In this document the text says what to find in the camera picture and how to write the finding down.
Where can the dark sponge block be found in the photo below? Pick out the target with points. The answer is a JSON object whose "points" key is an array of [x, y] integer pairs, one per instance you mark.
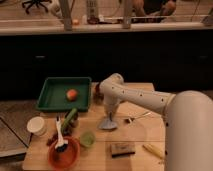
{"points": [[119, 149]]}

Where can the white cup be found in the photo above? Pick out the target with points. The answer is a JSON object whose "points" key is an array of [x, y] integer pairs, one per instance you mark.
{"points": [[36, 126]]}

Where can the metal spoon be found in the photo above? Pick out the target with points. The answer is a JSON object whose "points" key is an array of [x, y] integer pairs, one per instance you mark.
{"points": [[131, 119]]}

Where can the green cucumber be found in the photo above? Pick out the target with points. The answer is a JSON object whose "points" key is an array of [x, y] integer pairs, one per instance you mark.
{"points": [[68, 118]]}

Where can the dark cabinet counter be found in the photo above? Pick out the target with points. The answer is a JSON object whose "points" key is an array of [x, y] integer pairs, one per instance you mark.
{"points": [[172, 60]]}

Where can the orange peach fruit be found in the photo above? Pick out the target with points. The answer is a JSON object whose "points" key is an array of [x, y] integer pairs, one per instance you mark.
{"points": [[71, 94]]}

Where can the small green bowl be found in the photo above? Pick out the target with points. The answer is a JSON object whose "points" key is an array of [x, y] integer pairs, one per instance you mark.
{"points": [[87, 139]]}

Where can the green plastic tray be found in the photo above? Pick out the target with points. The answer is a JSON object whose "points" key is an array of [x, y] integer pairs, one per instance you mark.
{"points": [[53, 94]]}

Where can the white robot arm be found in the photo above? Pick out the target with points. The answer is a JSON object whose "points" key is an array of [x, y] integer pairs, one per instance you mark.
{"points": [[188, 117]]}

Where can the black office chair base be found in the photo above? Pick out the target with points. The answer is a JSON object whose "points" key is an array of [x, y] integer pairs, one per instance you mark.
{"points": [[29, 3]]}

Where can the white dish brush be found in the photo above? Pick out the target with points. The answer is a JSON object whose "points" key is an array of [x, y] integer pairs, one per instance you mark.
{"points": [[62, 143]]}

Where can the red bowl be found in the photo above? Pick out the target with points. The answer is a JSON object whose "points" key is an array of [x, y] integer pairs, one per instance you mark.
{"points": [[66, 159]]}

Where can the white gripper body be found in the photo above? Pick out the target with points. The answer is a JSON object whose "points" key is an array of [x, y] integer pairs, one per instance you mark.
{"points": [[111, 105]]}

